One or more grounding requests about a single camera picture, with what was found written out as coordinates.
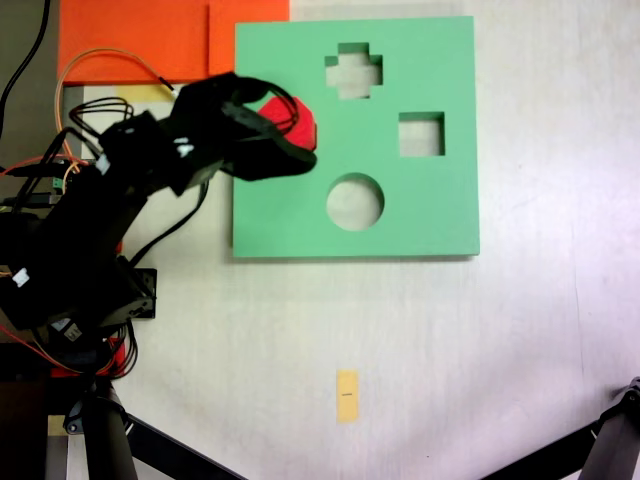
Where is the long yellow tape strip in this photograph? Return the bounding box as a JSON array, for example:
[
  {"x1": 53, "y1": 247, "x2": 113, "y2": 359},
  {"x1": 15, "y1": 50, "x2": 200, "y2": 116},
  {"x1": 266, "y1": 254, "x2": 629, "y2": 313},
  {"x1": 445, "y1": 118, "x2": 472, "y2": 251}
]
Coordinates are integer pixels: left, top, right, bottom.
[{"x1": 117, "y1": 83, "x2": 176, "y2": 104}]

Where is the black plug cable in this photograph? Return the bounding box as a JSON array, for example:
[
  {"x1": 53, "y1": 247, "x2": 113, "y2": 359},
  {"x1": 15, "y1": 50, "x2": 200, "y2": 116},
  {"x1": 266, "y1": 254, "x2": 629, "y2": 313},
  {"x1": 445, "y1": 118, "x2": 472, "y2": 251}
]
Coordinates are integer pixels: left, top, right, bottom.
[
  {"x1": 0, "y1": 164, "x2": 56, "y2": 179},
  {"x1": 0, "y1": 193, "x2": 59, "y2": 209}
]

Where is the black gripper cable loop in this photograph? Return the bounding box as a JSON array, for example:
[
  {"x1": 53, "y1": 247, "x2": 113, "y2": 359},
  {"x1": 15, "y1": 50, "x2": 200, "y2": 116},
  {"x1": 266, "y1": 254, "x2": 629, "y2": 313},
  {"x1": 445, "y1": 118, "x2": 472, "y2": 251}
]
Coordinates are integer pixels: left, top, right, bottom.
[{"x1": 234, "y1": 77, "x2": 301, "y2": 136}]

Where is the green shape sorting board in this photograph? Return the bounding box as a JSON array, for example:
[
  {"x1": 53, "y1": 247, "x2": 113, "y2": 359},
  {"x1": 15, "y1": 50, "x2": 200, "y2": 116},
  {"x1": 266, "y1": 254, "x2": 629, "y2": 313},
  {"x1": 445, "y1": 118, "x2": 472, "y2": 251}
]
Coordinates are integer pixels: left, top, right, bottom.
[{"x1": 231, "y1": 15, "x2": 481, "y2": 261}]

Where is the red octagonal block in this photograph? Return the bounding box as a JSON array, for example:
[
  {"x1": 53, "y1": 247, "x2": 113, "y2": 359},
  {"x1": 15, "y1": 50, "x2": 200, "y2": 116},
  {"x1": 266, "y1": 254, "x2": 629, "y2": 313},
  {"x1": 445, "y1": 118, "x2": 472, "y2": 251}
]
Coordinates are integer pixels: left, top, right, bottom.
[{"x1": 256, "y1": 95, "x2": 319, "y2": 152}]

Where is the thin red wire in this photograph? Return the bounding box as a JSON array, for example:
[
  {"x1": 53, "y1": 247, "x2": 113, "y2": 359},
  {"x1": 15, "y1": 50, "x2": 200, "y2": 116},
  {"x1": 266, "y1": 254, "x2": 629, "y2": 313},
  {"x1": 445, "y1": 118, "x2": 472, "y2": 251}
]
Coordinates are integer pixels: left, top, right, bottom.
[{"x1": 0, "y1": 153, "x2": 91, "y2": 176}]

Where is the black tripod leg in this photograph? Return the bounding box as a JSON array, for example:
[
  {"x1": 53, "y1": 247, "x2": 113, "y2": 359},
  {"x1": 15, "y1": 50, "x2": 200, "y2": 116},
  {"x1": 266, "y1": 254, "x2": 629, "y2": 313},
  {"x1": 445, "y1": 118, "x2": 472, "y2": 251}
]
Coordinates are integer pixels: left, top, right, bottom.
[
  {"x1": 582, "y1": 375, "x2": 640, "y2": 480},
  {"x1": 62, "y1": 384, "x2": 141, "y2": 480}
]

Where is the thin black tripod strut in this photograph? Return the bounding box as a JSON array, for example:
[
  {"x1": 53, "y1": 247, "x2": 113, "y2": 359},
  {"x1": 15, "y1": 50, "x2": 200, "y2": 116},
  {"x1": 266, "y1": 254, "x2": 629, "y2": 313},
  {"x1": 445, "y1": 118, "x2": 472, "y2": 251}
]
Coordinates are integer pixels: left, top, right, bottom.
[
  {"x1": 123, "y1": 413, "x2": 249, "y2": 480},
  {"x1": 479, "y1": 422, "x2": 601, "y2": 480}
]

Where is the thin orange wire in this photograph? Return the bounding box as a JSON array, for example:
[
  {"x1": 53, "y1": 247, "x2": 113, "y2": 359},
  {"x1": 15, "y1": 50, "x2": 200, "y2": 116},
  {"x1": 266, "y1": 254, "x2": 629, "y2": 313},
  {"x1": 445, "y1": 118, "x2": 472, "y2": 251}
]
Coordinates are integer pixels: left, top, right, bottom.
[{"x1": 53, "y1": 47, "x2": 176, "y2": 174}]

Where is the thick black cable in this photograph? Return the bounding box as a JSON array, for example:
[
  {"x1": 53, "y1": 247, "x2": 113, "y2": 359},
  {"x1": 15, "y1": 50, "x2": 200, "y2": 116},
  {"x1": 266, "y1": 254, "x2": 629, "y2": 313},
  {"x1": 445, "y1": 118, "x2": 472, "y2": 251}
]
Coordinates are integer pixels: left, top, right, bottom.
[{"x1": 0, "y1": 0, "x2": 53, "y2": 144}]

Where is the black twin cable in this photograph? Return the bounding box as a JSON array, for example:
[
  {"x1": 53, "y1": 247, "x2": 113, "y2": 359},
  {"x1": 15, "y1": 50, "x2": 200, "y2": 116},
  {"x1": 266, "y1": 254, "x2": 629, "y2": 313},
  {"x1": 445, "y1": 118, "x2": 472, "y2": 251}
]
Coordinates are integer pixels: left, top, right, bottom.
[{"x1": 128, "y1": 74, "x2": 211, "y2": 267}]

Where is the yellow tape table marker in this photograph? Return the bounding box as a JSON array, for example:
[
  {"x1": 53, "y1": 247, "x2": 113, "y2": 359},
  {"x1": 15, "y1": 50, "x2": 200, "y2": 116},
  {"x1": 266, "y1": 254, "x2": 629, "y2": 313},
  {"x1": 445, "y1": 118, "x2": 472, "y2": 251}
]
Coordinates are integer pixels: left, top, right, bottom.
[{"x1": 335, "y1": 369, "x2": 361, "y2": 425}]

